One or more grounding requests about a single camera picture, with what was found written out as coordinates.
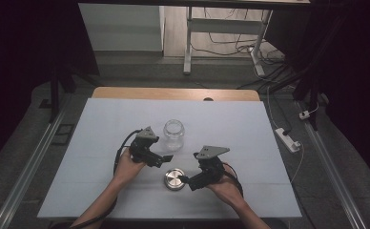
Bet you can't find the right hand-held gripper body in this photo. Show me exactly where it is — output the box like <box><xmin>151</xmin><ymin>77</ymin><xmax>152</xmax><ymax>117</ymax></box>
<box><xmin>187</xmin><ymin>145</ymin><xmax>231</xmax><ymax>192</ymax></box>

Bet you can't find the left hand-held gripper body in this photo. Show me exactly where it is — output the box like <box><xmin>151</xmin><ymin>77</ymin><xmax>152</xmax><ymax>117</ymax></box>
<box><xmin>128</xmin><ymin>126</ymin><xmax>166</xmax><ymax>169</ymax></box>

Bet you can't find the round silver metal lid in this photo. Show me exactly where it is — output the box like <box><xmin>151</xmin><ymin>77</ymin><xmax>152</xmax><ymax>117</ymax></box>
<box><xmin>163</xmin><ymin>168</ymin><xmax>187</xmax><ymax>192</ymax></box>

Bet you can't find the clear glass jar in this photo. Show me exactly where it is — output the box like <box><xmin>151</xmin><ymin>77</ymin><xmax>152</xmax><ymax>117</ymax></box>
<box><xmin>162</xmin><ymin>118</ymin><xmax>186</xmax><ymax>152</ymax></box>

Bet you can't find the person's left hand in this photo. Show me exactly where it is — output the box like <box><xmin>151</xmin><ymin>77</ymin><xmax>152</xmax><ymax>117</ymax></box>
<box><xmin>113</xmin><ymin>147</ymin><xmax>148</xmax><ymax>186</ymax></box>

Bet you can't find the person's right hand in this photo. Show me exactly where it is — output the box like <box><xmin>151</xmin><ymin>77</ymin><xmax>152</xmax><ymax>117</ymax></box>
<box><xmin>206</xmin><ymin>173</ymin><xmax>245</xmax><ymax>208</ymax></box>

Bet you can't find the white table cover sheet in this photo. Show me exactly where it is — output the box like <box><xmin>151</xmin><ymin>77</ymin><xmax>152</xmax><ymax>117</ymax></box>
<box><xmin>37</xmin><ymin>97</ymin><xmax>303</xmax><ymax>220</ymax></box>

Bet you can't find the wooden table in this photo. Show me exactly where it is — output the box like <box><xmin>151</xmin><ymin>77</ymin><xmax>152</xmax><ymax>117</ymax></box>
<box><xmin>92</xmin><ymin>86</ymin><xmax>261</xmax><ymax>102</ymax></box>

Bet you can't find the white power strip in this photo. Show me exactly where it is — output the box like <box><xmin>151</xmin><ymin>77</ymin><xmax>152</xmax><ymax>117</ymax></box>
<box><xmin>275</xmin><ymin>127</ymin><xmax>302</xmax><ymax>154</ymax></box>

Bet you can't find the black metal stand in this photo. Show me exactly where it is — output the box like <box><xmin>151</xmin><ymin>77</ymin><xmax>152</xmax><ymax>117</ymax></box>
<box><xmin>258</xmin><ymin>12</ymin><xmax>353</xmax><ymax>132</ymax></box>
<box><xmin>48</xmin><ymin>63</ymin><xmax>101</xmax><ymax>124</ymax></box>

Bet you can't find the white cabinet panel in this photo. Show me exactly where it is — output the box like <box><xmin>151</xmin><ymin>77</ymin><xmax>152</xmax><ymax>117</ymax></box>
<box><xmin>78</xmin><ymin>3</ymin><xmax>166</xmax><ymax>52</ymax></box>

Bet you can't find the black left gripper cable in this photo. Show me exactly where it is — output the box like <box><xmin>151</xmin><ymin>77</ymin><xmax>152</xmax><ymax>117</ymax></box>
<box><xmin>49</xmin><ymin>128</ymin><xmax>143</xmax><ymax>229</ymax></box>

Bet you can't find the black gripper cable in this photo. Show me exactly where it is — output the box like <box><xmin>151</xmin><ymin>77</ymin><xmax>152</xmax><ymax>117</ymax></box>
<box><xmin>221</xmin><ymin>162</ymin><xmax>245</xmax><ymax>198</ymax></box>
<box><xmin>49</xmin><ymin>128</ymin><xmax>143</xmax><ymax>229</ymax></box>

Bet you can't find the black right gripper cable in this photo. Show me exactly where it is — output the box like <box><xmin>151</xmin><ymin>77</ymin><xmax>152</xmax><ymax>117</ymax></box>
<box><xmin>221</xmin><ymin>162</ymin><xmax>245</xmax><ymax>198</ymax></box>

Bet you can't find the black rectangular floor frame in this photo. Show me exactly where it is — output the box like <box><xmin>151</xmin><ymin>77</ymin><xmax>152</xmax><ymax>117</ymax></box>
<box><xmin>51</xmin><ymin>123</ymin><xmax>76</xmax><ymax>147</ymax></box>

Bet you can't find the thin white cable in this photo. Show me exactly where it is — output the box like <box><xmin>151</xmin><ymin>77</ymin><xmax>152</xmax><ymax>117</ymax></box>
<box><xmin>266</xmin><ymin>86</ymin><xmax>305</xmax><ymax>184</ymax></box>

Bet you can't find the black power cable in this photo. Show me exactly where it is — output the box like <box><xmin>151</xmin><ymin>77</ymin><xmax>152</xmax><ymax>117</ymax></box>
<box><xmin>236</xmin><ymin>63</ymin><xmax>299</xmax><ymax>135</ymax></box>

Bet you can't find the aluminium floor rail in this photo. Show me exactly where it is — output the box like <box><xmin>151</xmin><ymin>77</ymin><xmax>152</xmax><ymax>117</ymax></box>
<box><xmin>296</xmin><ymin>101</ymin><xmax>368</xmax><ymax>229</ymax></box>
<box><xmin>0</xmin><ymin>94</ymin><xmax>72</xmax><ymax>229</ymax></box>

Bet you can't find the tangle of black cables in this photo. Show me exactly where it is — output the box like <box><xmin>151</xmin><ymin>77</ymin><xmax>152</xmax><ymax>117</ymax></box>
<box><xmin>191</xmin><ymin>8</ymin><xmax>286</xmax><ymax>63</ymax></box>

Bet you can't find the white desk frame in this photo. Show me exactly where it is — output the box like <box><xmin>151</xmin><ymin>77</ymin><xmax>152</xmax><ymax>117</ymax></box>
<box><xmin>77</xmin><ymin>0</ymin><xmax>312</xmax><ymax>77</ymax></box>

